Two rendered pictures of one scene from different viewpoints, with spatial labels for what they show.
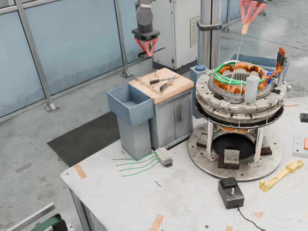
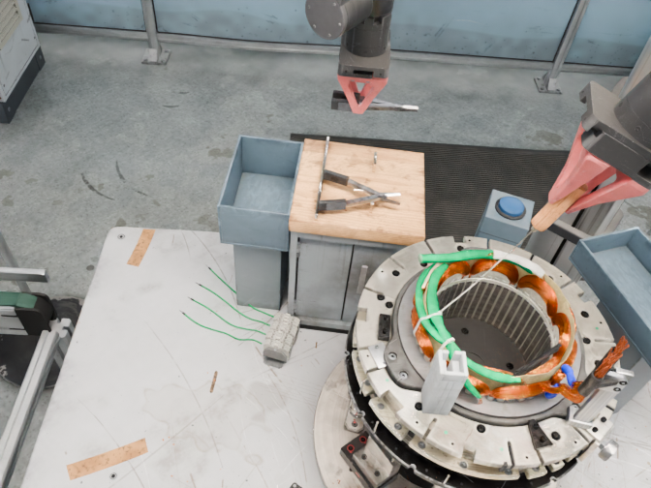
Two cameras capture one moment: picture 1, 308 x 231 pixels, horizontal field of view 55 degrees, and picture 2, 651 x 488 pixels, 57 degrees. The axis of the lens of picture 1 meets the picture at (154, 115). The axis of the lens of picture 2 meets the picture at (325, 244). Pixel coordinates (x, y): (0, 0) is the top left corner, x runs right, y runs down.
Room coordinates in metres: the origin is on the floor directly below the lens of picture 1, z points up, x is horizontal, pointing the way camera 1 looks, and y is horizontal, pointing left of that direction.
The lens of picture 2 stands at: (0.51, -0.39, 1.70)
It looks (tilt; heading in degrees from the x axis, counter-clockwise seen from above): 49 degrees down; 35
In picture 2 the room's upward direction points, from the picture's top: 6 degrees clockwise
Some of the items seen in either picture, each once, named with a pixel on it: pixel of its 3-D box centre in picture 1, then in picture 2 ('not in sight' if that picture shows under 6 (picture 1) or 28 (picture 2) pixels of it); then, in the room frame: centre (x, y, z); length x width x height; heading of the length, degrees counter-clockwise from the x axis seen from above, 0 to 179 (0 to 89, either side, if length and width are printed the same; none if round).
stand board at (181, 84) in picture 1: (160, 84); (359, 190); (1.10, -0.04, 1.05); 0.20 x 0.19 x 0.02; 124
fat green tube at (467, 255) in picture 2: (222, 66); (478, 259); (1.01, -0.27, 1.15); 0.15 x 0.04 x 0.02; 123
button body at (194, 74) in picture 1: (199, 92); (488, 259); (1.25, -0.23, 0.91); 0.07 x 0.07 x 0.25; 19
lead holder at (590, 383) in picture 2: (280, 58); (601, 371); (0.92, -0.44, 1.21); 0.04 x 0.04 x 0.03; 33
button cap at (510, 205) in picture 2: (200, 67); (511, 205); (1.25, -0.23, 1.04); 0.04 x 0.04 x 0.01
